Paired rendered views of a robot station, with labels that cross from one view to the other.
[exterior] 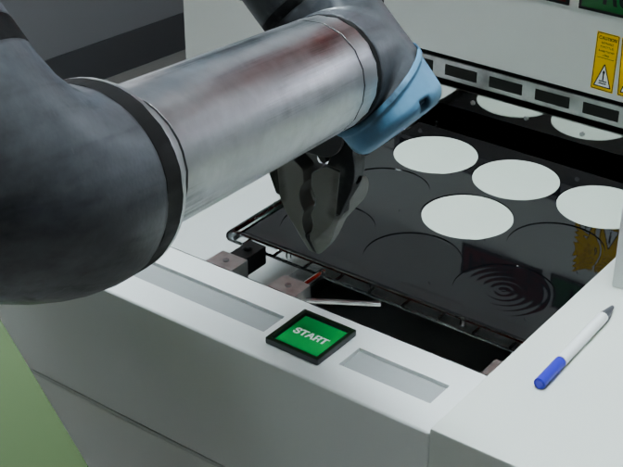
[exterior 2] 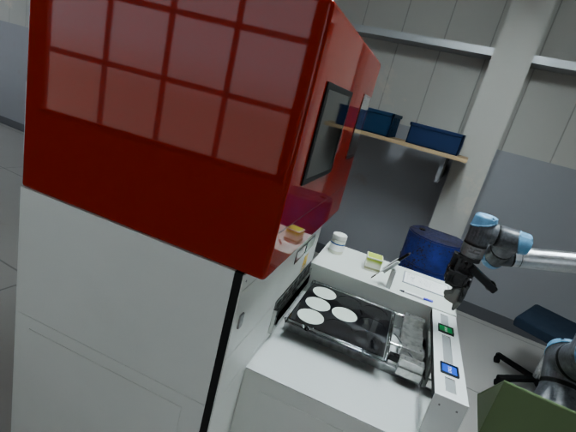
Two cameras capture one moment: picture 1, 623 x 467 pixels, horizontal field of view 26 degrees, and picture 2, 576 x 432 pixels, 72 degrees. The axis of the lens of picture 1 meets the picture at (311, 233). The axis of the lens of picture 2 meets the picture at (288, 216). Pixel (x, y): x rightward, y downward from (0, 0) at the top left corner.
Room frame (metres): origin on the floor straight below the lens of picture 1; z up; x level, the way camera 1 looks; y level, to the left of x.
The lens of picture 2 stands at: (2.06, 0.97, 1.64)
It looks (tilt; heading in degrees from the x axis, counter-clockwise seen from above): 17 degrees down; 248
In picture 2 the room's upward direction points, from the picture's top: 14 degrees clockwise
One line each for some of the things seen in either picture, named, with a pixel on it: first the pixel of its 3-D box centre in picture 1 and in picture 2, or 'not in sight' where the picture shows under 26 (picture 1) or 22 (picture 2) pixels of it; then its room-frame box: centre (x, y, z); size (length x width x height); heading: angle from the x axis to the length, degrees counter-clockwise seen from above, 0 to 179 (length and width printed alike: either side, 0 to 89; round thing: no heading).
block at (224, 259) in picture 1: (209, 282); (411, 363); (1.15, 0.10, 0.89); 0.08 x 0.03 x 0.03; 143
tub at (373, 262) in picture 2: not in sight; (373, 262); (1.03, -0.45, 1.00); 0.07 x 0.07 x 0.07; 60
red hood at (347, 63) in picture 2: not in sight; (229, 115); (1.83, -0.34, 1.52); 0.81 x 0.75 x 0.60; 53
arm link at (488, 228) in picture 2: not in sight; (482, 230); (0.97, -0.01, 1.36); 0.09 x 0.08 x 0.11; 145
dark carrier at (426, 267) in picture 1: (466, 218); (344, 315); (1.28, -0.17, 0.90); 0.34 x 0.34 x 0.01; 53
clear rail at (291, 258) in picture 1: (372, 289); (390, 333); (1.14, -0.06, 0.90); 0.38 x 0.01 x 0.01; 53
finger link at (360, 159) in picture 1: (335, 160); not in sight; (0.94, -0.02, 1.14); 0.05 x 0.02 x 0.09; 54
